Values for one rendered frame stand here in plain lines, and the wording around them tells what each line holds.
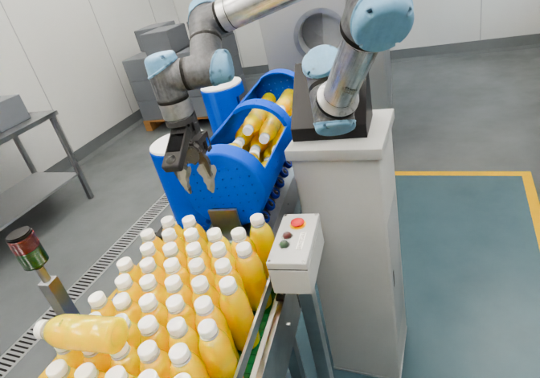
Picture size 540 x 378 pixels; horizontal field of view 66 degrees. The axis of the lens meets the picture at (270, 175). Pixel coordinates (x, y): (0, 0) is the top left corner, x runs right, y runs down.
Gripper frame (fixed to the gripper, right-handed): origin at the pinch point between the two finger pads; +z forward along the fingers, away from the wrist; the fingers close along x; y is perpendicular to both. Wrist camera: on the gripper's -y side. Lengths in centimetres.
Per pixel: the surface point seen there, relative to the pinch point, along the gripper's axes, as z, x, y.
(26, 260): 3.9, 39.8, -22.8
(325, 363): 61, -25, -5
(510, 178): 124, -121, 198
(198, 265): 13.1, -1.6, -13.8
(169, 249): 13.1, 9.8, -8.0
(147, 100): 83, 252, 356
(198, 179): 9.1, 12.6, 21.5
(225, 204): 19.1, 5.7, 21.5
